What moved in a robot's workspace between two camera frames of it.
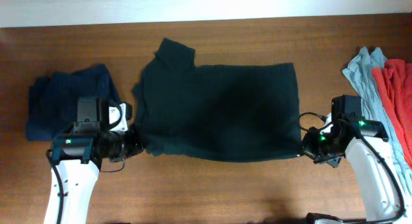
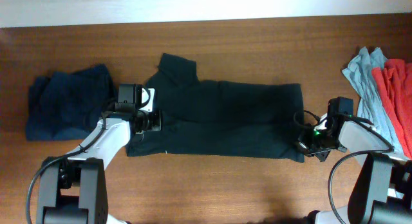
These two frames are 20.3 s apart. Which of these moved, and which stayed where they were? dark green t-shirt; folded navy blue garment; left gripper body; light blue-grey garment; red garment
Moved: dark green t-shirt; left gripper body
Stayed: red garment; light blue-grey garment; folded navy blue garment
